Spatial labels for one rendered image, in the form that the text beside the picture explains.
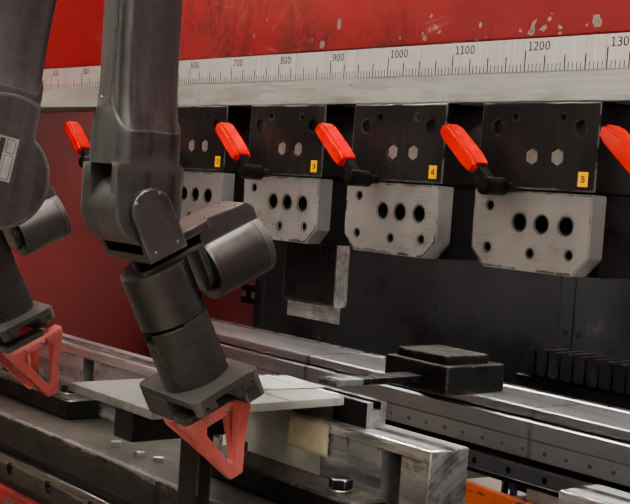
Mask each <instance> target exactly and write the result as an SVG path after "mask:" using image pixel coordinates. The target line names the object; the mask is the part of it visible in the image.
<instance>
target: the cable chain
mask: <svg viewBox="0 0 630 504"><path fill-rule="evenodd" d="M524 372H525V373H526V374H528V375H537V376H539V377H543V378H550V379H552V380H562V381H563V382H567V383H575V384H576V385H581V386H586V385H587V386H588V387H590V388H601V389H602V390H605V391H614V392H616V393H620V394H628V395H630V360H625V361H623V359H621V358H610V357H609V356H606V355H603V356H597V355H596V354H595V353H584V352H583V351H572V350H571V349H560V348H559V347H556V346H553V347H551V348H550V349H546V350H536V349H535V348H532V347H529V348H527V349H526V350H525V361H524Z"/></svg>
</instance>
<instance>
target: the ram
mask: <svg viewBox="0 0 630 504"><path fill-rule="evenodd" d="M104 3H105V0H57V3H56V8H55V12H54V17H53V22H52V26H51V31H50V36H49V41H48V46H47V51H46V57H45V63H44V69H56V68H72V67H88V66H101V54H102V37H103V20H104ZM626 32H630V0H183V6H182V22H181V38H180V54H179V61H183V60H198V59H214V58H230V57H246V56H262V55H278V54H293V53H309V52H325V51H341V50H357V49H372V48H388V47H404V46H420V45H436V44H452V43H467V42H483V41H499V40H515V39H531V38H547V37H562V36H578V35H594V34H610V33H626ZM98 93H99V87H88V88H60V89H43V93H42V101H41V107H42V109H41V112H95V108H96V107H97V102H98ZM584 101H603V102H610V103H616V104H623V105H630V68H606V69H579V70H551V71H524V72H497V73H470V74H442V75H415V76H388V77H361V78H333V79H306V80H279V81H251V82H224V83H197V84H178V106H236V107H245V108H251V107H252V106H253V105H335V106H343V107H351V108H355V105H357V104H412V103H451V104H459V105H466V106H474V107H481V108H484V104H485V103H498V102H584Z"/></svg>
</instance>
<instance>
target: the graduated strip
mask: <svg viewBox="0 0 630 504"><path fill-rule="evenodd" d="M606 68H630V32H626V33H610V34H594V35H578V36H562V37H547V38H531V39H515V40H499V41H483V42H467V43H452V44H436V45H420V46H404V47H388V48H372V49H357V50H341V51H325V52H309V53H293V54H278V55H262V56H246V57H230V58H214V59H198V60H183V61H179V70H178V84H197V83H224V82H251V81H279V80H306V79H333V78H361V77H388V76H415V75H442V74H470V73H497V72H524V71H551V70H579V69H606ZM100 70H101V66H88V67H72V68H56V69H44V70H43V76H42V81H43V89H60V88H88V87H99V83H100Z"/></svg>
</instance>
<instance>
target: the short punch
mask: <svg viewBox="0 0 630 504"><path fill-rule="evenodd" d="M349 258H350V246H341V245H322V244H304V243H296V242H288V241H286V252H285V267H284V282H283V298H284V299H288V306H287V315H292V316H297V317H302V318H307V319H312V320H317V321H322V322H327V323H332V324H337V325H339V320H340V308H345V306H346V301H347V287H348V272H349Z"/></svg>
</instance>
